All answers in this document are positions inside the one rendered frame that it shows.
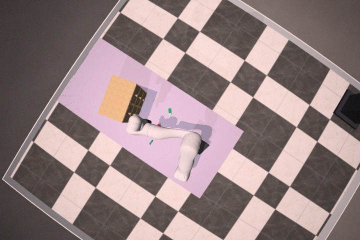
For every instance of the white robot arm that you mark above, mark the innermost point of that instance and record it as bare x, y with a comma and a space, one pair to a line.
189, 147

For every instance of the small wooden chest of drawers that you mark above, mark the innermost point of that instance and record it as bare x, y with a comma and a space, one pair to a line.
117, 98

